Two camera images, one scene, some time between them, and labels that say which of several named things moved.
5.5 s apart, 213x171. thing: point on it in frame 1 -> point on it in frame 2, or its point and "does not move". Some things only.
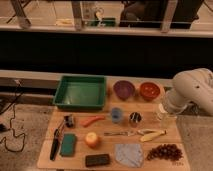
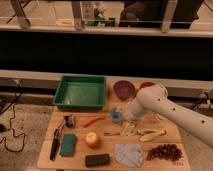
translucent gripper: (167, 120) -> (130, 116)
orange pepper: (86, 121) does not move
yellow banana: (148, 134) does not move
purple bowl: (124, 89) does not move
